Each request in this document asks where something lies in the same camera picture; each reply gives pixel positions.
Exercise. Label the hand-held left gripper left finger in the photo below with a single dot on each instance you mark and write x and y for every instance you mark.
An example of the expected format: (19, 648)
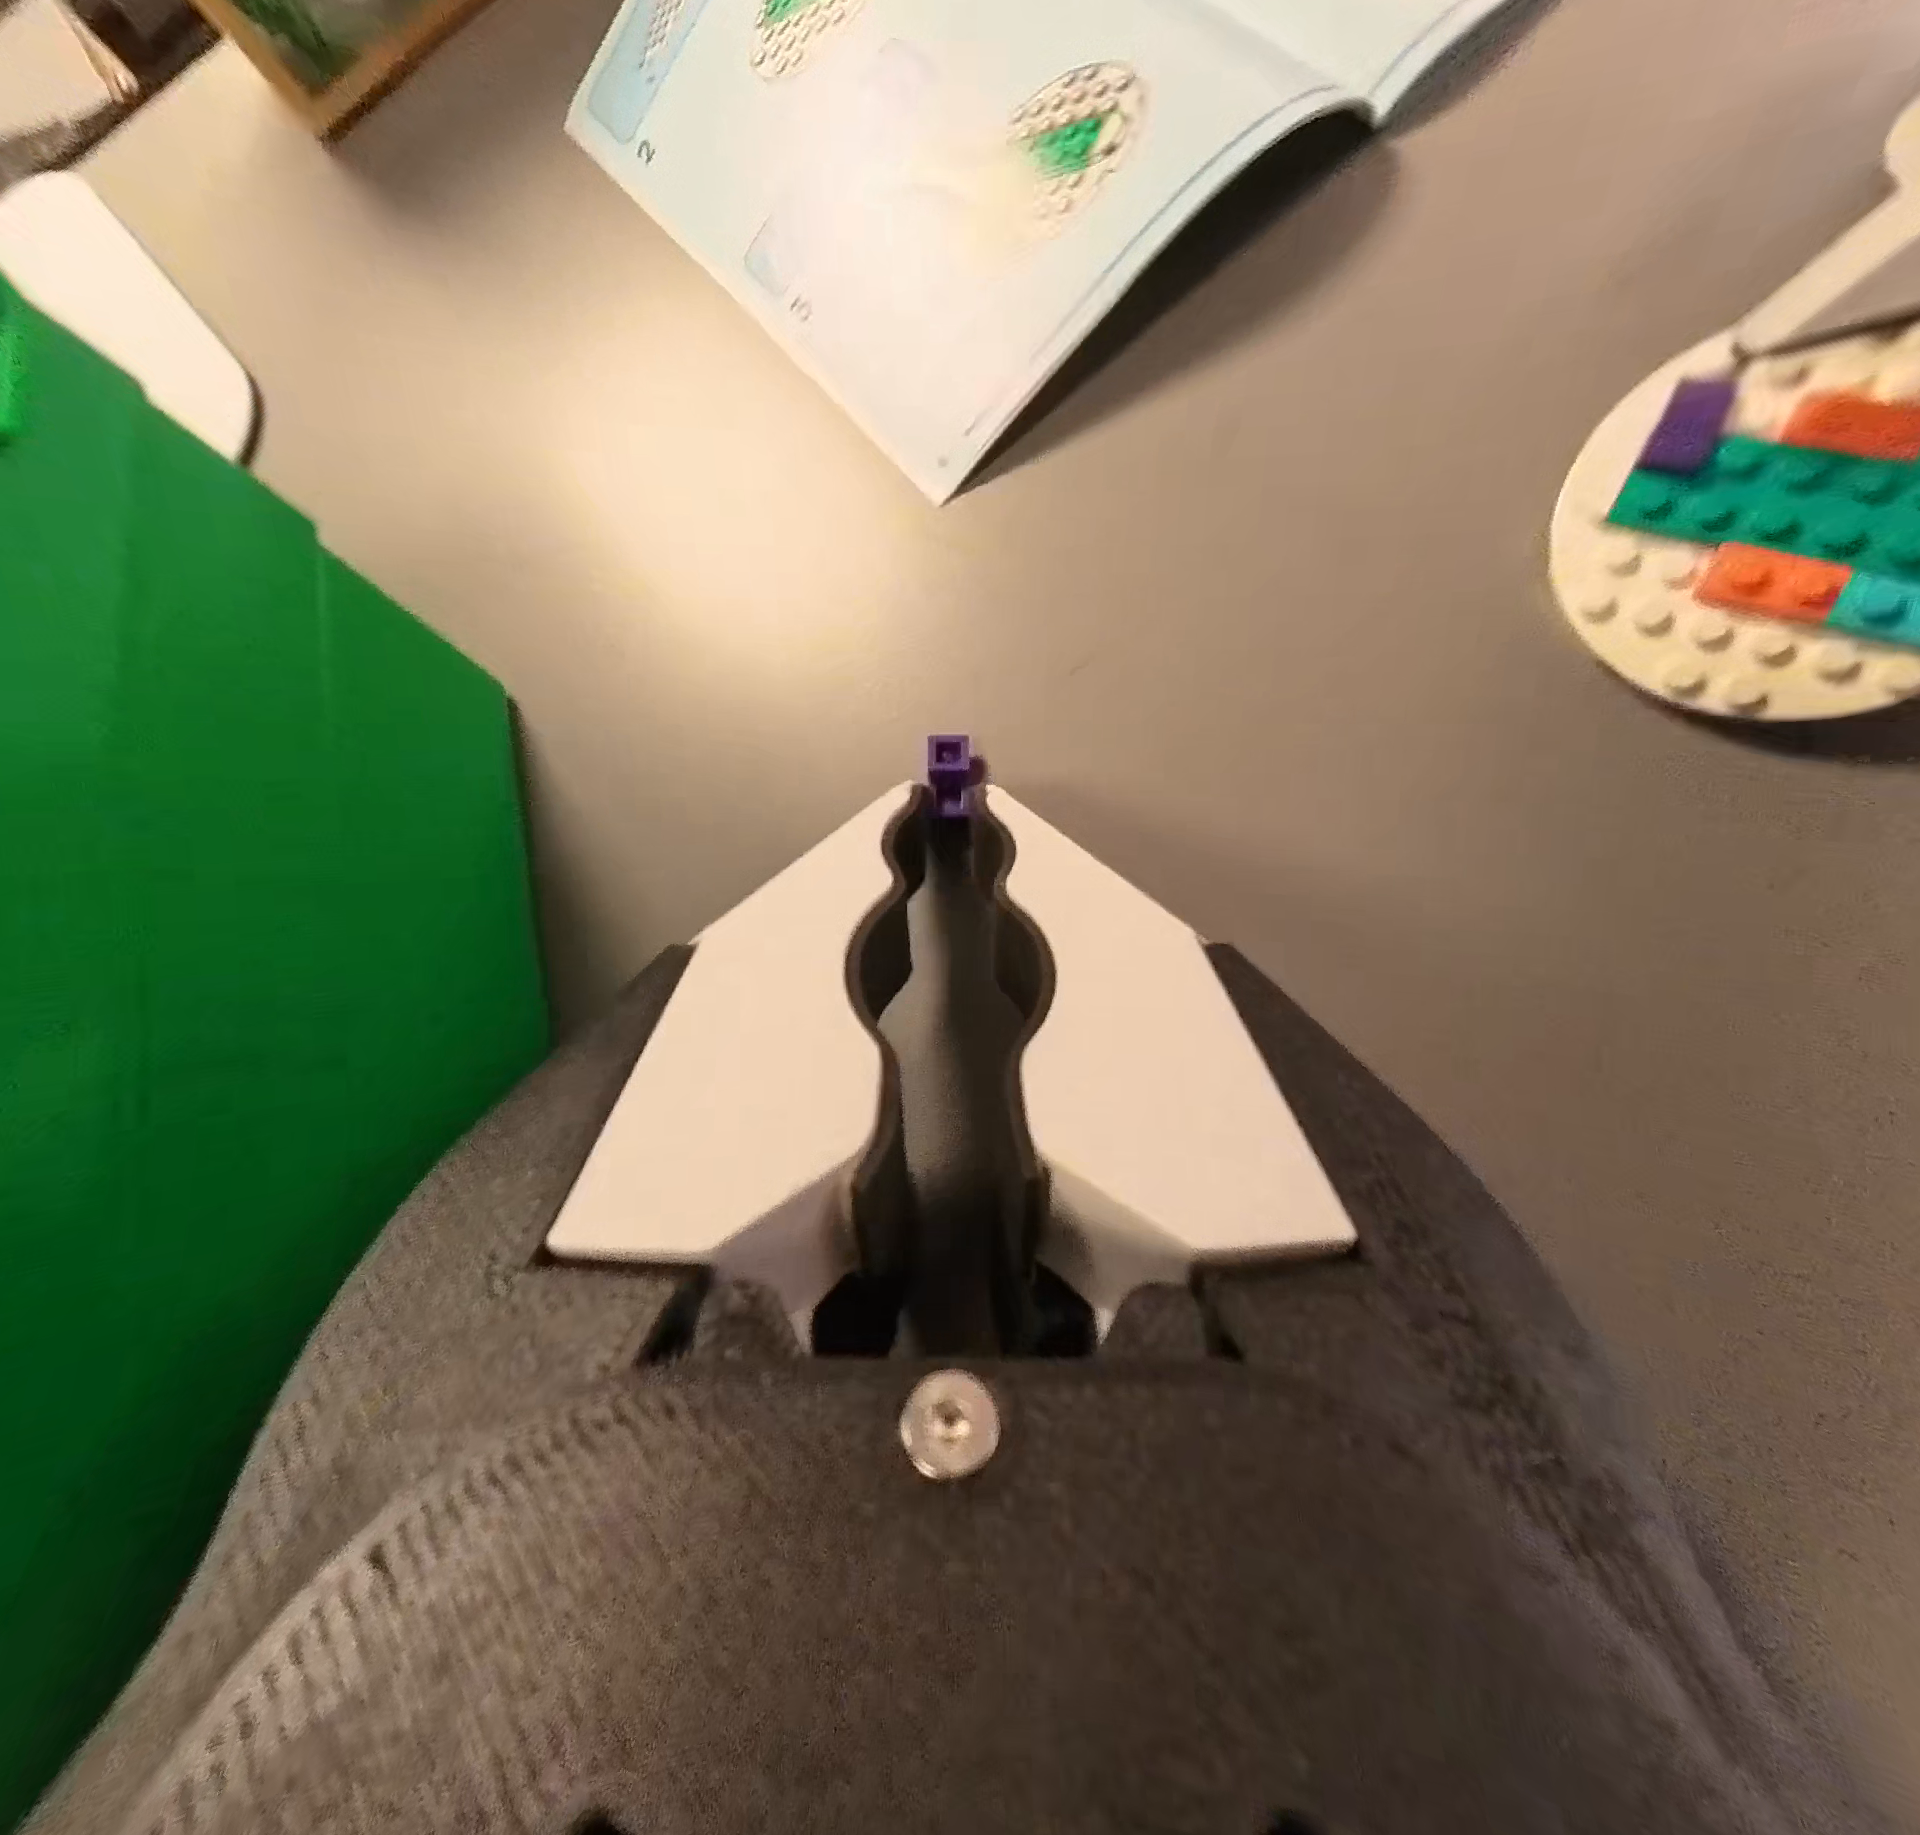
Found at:
(720, 1085)

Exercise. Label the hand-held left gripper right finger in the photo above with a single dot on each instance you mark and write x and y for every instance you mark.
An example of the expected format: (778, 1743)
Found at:
(1185, 1085)

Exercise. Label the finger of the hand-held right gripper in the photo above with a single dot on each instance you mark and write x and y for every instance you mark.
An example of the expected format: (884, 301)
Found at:
(1860, 276)

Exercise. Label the small purple lego piece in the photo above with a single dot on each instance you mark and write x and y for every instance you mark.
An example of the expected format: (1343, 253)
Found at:
(953, 779)

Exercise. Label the round white lego plate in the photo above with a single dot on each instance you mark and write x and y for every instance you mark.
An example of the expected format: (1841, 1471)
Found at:
(1651, 621)

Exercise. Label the lego instruction booklet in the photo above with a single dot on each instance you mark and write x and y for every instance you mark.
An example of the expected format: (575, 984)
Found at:
(900, 290)

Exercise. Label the green plastic bin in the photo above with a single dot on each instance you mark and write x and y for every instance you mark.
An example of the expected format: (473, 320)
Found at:
(225, 966)

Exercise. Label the white rounded tray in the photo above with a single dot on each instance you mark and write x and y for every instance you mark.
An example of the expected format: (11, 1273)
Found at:
(105, 290)

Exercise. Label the wooden framed picture box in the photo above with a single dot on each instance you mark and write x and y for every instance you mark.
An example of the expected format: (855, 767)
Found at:
(301, 6)

